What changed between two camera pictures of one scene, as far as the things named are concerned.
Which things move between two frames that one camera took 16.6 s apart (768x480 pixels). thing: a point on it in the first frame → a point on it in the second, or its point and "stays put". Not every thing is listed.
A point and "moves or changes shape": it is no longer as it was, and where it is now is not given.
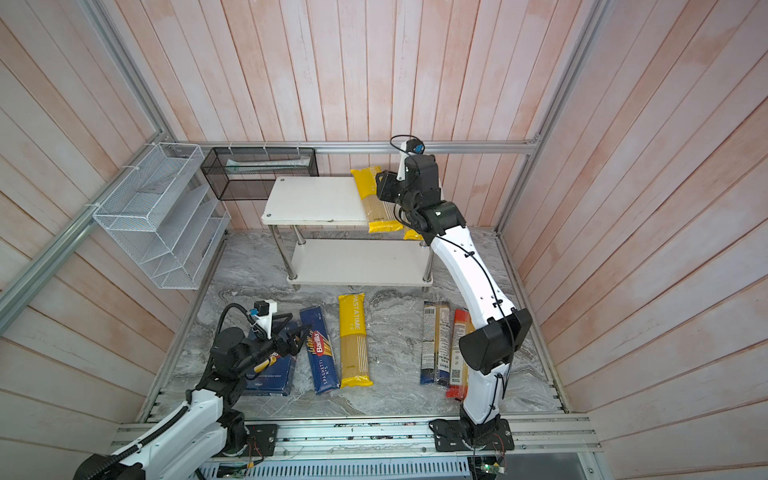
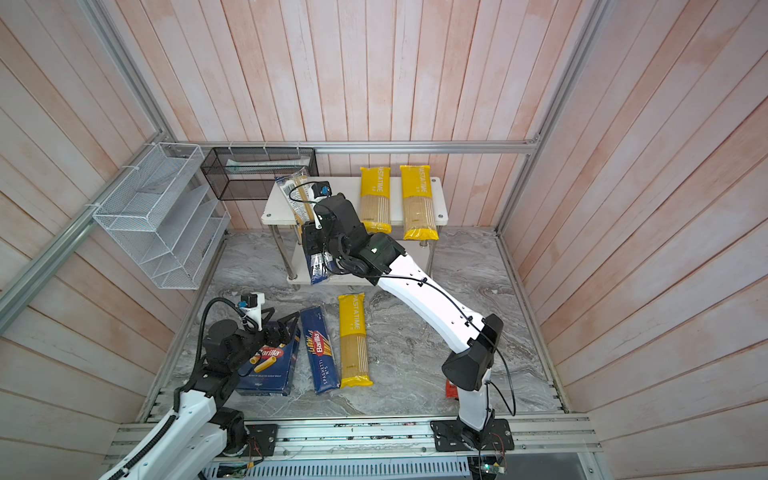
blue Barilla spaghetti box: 323,364 stays put
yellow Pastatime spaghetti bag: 354,353 stays put
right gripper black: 389,185 → 313,235
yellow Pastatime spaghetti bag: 380,214 moves or changes shape
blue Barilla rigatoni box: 276,379 stays put
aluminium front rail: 394,441 stays put
